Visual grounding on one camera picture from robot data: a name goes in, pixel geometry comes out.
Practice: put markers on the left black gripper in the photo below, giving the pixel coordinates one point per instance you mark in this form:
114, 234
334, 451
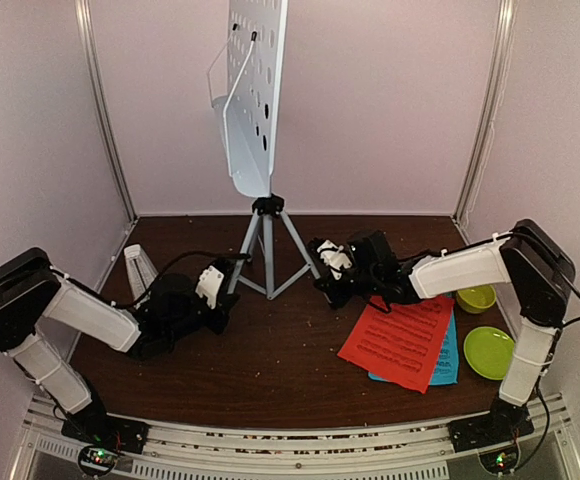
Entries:
223, 302

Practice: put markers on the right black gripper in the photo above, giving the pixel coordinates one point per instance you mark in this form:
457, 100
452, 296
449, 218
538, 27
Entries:
332, 286

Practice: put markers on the red sheet music mat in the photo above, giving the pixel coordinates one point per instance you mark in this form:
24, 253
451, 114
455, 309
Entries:
395, 345

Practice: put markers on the grey music stand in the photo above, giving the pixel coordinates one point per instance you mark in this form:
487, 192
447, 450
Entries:
244, 83

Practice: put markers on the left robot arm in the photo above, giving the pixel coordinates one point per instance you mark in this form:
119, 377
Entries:
167, 307

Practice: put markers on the grey metronome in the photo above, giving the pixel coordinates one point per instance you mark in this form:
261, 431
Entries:
140, 270

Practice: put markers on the green bowl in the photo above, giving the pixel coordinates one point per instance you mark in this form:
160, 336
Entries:
476, 300

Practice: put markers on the blue sheet music mat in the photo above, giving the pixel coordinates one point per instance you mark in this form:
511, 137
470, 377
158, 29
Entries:
445, 357

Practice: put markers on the green plate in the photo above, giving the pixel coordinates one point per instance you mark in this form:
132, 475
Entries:
488, 351

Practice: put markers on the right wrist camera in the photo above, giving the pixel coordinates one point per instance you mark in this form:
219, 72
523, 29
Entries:
333, 256

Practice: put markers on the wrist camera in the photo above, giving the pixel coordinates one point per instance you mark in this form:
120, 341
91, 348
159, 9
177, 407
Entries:
333, 256
212, 285

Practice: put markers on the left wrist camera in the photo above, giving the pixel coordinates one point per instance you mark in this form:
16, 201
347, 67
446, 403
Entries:
212, 285

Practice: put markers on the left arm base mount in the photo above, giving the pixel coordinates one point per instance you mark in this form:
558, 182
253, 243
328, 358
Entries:
105, 450

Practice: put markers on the aluminium front rail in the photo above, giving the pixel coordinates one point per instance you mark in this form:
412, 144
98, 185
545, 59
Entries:
413, 450

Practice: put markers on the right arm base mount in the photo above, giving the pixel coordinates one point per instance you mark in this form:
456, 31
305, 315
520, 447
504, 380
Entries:
496, 443

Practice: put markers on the left aluminium corner post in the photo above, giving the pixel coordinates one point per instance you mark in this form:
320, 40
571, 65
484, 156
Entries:
87, 36

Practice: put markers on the aluminium corner post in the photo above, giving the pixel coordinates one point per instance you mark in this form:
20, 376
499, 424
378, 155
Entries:
494, 92
87, 36

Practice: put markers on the right aluminium corner post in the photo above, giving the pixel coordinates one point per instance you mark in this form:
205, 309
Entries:
494, 92

